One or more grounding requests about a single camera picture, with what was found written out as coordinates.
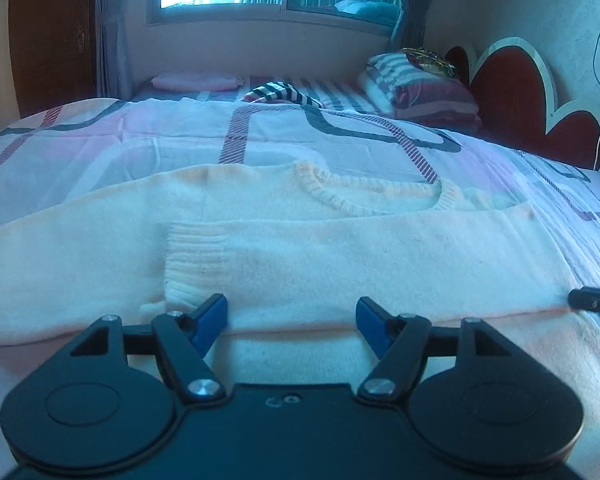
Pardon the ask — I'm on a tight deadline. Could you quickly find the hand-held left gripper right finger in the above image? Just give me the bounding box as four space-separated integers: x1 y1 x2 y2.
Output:
356 296 520 405

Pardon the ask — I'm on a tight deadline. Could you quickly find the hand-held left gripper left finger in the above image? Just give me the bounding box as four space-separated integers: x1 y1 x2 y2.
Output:
70 294 229 406

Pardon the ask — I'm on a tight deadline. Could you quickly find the gold patterned cloth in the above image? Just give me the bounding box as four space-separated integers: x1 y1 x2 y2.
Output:
400 47 457 78

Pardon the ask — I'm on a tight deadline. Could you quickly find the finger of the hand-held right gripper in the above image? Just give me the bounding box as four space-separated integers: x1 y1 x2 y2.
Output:
567 286 600 330

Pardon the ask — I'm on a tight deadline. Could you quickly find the black white striped cloth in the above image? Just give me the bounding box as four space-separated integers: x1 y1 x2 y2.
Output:
241 80 326 109

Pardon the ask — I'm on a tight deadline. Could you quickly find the red heart-shaped headboard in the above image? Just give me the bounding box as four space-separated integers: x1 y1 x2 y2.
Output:
444 36 600 173

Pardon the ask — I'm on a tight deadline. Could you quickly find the grey curtain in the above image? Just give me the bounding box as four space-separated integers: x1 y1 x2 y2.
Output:
91 0 133 100
391 0 443 52

